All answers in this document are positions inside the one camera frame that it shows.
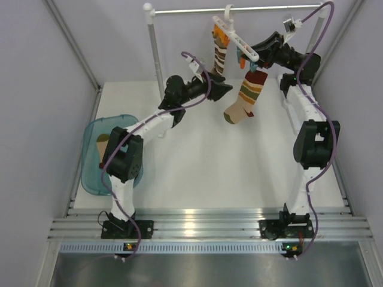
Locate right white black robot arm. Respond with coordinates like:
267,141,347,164
253,32,341,240

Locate brown white striped sock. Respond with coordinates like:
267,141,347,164
211,32,229,75

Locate perforated cable duct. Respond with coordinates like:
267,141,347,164
59,240,305,254

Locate teal plastic basin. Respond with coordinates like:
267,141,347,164
81,114,138,196

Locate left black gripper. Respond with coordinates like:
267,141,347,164
177,68,232,104

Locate aluminium mounting rail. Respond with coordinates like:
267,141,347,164
48,207,373,241

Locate white metal drying rack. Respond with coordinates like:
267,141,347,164
143,2,334,100

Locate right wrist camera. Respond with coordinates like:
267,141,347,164
282,17,302,43

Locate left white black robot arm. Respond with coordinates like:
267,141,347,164
101,73,233,239

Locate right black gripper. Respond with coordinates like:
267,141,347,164
240,33,300,72

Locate orange clothes peg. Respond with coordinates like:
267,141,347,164
239,58,246,69
212,25,222,39
220,32,230,47

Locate teal clothes peg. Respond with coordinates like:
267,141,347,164
250,62,258,73
236,47,242,62

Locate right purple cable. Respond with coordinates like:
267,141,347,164
296,1,336,257

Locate tan striped sock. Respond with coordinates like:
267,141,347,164
223,70,268,124
96,134,110,169

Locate white clip hanger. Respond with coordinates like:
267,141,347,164
212,4,259,62

